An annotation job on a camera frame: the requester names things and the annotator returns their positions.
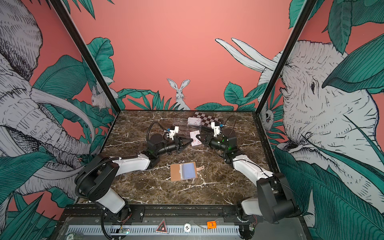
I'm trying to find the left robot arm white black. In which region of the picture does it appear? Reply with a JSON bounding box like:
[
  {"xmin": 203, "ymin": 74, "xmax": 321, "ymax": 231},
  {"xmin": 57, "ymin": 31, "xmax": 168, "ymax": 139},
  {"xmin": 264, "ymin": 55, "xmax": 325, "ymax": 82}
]
[{"xmin": 75, "ymin": 134, "xmax": 193, "ymax": 214}]

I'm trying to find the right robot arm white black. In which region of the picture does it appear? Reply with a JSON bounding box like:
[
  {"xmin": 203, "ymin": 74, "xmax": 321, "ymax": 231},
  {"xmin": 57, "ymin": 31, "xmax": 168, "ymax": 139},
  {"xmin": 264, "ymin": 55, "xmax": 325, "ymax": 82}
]
[{"xmin": 196, "ymin": 130, "xmax": 302, "ymax": 224}]

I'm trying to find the clear acrylic organizer box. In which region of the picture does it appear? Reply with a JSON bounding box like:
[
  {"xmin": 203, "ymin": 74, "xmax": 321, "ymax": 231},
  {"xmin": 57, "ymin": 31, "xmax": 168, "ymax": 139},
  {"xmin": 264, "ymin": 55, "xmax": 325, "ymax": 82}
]
[{"xmin": 172, "ymin": 119, "xmax": 201, "ymax": 139}]

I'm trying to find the folded checkered chess board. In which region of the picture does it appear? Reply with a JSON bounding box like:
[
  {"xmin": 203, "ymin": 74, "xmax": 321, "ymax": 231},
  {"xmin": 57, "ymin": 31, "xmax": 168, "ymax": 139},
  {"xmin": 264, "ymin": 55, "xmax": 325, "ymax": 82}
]
[{"xmin": 193, "ymin": 112, "xmax": 223, "ymax": 129}]

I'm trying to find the white round button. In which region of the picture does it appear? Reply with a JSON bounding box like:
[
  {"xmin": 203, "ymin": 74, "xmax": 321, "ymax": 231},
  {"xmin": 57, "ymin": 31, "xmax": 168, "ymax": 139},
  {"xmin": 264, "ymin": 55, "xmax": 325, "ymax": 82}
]
[{"xmin": 183, "ymin": 223, "xmax": 192, "ymax": 233}]

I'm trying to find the orange tag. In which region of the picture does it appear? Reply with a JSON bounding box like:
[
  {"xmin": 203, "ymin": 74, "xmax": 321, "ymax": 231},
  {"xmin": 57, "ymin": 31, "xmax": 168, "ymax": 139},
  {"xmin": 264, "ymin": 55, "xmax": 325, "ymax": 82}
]
[{"xmin": 207, "ymin": 221, "xmax": 217, "ymax": 230}]

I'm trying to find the red warning triangle sticker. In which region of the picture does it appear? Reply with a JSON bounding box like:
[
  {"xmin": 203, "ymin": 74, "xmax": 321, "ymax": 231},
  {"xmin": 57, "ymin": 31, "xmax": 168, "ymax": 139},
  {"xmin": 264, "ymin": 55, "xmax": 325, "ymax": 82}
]
[{"xmin": 156, "ymin": 219, "xmax": 169, "ymax": 234}]

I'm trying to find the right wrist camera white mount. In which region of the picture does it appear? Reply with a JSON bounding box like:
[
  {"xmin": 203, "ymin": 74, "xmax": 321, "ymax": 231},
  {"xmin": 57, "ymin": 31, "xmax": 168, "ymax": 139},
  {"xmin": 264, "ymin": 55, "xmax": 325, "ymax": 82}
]
[{"xmin": 211, "ymin": 122, "xmax": 223, "ymax": 138}]

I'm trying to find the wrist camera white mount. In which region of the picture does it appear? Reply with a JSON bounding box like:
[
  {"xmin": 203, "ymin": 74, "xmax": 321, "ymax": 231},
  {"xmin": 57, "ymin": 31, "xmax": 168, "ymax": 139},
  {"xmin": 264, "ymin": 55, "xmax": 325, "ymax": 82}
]
[
  {"xmin": 167, "ymin": 126, "xmax": 179, "ymax": 140},
  {"xmin": 211, "ymin": 122, "xmax": 223, "ymax": 138}
]

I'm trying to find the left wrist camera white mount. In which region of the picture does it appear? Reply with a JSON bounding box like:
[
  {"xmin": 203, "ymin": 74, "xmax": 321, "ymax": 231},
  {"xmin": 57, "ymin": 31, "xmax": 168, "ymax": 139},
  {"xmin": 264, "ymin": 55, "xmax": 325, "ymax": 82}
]
[{"xmin": 167, "ymin": 126, "xmax": 179, "ymax": 140}]

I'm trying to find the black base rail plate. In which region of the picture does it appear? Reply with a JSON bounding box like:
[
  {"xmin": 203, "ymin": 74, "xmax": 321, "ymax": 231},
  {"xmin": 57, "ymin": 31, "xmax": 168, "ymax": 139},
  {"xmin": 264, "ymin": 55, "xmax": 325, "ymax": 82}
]
[{"xmin": 60, "ymin": 204, "xmax": 267, "ymax": 225}]

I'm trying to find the right black frame post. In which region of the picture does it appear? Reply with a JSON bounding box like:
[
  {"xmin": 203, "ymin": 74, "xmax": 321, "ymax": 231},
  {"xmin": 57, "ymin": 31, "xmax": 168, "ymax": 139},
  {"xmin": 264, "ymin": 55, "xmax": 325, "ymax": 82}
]
[{"xmin": 256, "ymin": 0, "xmax": 317, "ymax": 115}]

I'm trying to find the black frame post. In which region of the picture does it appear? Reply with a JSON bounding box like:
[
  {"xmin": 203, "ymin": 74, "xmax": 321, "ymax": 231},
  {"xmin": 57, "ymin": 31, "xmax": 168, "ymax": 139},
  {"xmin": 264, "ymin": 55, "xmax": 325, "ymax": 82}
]
[
  {"xmin": 50, "ymin": 0, "xmax": 121, "ymax": 114},
  {"xmin": 256, "ymin": 0, "xmax": 317, "ymax": 115}
]

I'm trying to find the left black frame post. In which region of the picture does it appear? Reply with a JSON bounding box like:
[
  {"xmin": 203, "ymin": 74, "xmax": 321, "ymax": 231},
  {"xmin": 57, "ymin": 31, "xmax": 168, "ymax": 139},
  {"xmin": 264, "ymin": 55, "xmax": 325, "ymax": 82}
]
[{"xmin": 50, "ymin": 0, "xmax": 121, "ymax": 114}]

